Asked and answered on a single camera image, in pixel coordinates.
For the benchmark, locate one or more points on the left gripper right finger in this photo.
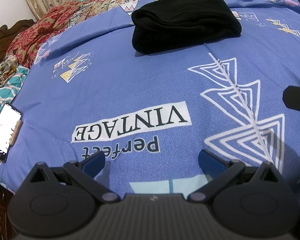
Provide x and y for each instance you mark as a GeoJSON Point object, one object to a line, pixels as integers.
{"type": "Point", "coordinates": [221, 172]}

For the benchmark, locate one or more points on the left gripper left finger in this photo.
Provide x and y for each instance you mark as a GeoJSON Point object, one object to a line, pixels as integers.
{"type": "Point", "coordinates": [82, 174]}

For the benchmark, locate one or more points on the black pants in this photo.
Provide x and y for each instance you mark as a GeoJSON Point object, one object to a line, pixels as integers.
{"type": "Point", "coordinates": [172, 24]}

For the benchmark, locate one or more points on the blue printed bed sheet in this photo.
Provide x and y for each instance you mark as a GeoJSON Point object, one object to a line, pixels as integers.
{"type": "Point", "coordinates": [89, 89]}

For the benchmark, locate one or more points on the smartphone with lit screen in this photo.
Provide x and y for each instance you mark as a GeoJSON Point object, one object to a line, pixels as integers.
{"type": "Point", "coordinates": [10, 124]}

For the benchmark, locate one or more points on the teal patterned pillow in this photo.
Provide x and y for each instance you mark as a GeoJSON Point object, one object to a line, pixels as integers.
{"type": "Point", "coordinates": [12, 87]}

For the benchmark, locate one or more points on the carved wooden headboard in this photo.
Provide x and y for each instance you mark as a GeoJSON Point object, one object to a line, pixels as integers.
{"type": "Point", "coordinates": [7, 35]}

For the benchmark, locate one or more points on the red floral patchwork blanket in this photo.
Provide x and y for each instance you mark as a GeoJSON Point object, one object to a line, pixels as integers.
{"type": "Point", "coordinates": [24, 48]}

